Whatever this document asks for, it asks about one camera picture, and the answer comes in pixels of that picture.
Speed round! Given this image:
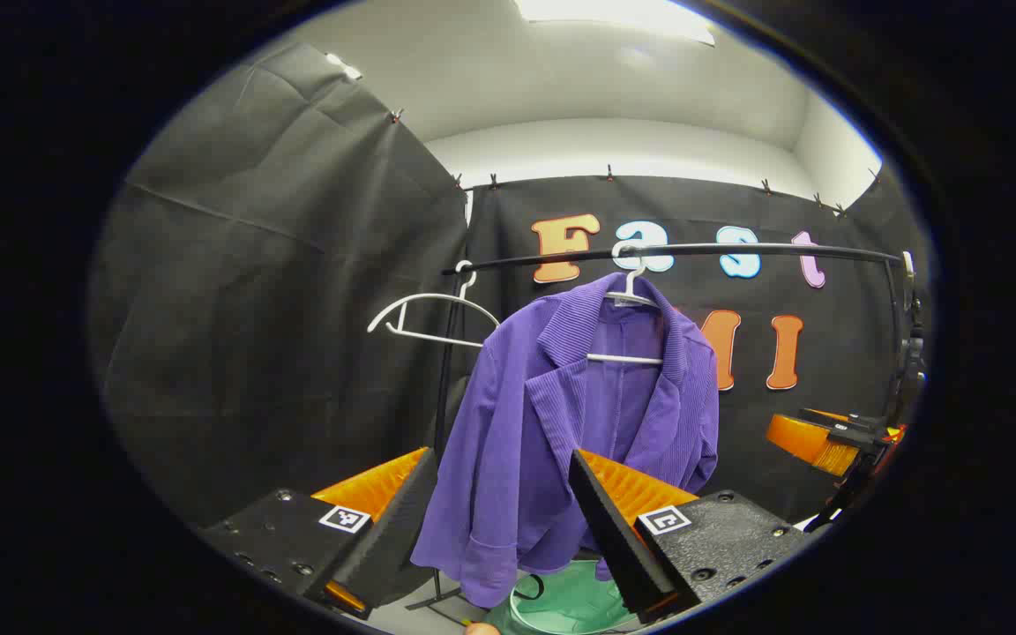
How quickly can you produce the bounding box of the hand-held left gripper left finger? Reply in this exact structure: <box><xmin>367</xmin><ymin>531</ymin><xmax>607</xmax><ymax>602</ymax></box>
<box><xmin>199</xmin><ymin>447</ymin><xmax>438</xmax><ymax>620</ymax></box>

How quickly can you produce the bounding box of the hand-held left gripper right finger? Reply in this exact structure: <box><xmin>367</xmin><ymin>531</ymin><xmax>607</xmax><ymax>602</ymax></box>
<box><xmin>568</xmin><ymin>447</ymin><xmax>813</xmax><ymax>623</ymax></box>

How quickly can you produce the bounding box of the green laundry hamper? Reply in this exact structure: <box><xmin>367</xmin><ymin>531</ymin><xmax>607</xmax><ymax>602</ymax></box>
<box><xmin>482</xmin><ymin>560</ymin><xmax>641</xmax><ymax>635</ymax></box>

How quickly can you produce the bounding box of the purple jacket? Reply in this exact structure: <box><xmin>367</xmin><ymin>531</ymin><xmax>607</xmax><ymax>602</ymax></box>
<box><xmin>409</xmin><ymin>272</ymin><xmax>721</xmax><ymax>609</ymax></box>

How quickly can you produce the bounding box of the white plastic hanger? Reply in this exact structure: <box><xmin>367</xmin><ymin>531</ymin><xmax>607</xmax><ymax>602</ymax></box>
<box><xmin>586</xmin><ymin>243</ymin><xmax>666</xmax><ymax>367</ymax></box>
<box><xmin>367</xmin><ymin>260</ymin><xmax>502</xmax><ymax>349</ymax></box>

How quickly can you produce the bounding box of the black clothes rack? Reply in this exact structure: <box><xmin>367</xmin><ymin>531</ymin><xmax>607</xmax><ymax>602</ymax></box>
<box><xmin>407</xmin><ymin>241</ymin><xmax>915</xmax><ymax>614</ymax></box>

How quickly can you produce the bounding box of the black backdrop cloth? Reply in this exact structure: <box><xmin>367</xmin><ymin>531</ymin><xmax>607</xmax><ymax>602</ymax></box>
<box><xmin>89</xmin><ymin>40</ymin><xmax>932</xmax><ymax>530</ymax></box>

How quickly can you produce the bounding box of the row of small backdrop clips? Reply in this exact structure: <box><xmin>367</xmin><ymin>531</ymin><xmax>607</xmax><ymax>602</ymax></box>
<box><xmin>389</xmin><ymin>106</ymin><xmax>884</xmax><ymax>219</ymax></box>

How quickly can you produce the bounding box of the large ceiling light panel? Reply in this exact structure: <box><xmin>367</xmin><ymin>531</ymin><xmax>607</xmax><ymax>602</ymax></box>
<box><xmin>512</xmin><ymin>0</ymin><xmax>716</xmax><ymax>47</ymax></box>

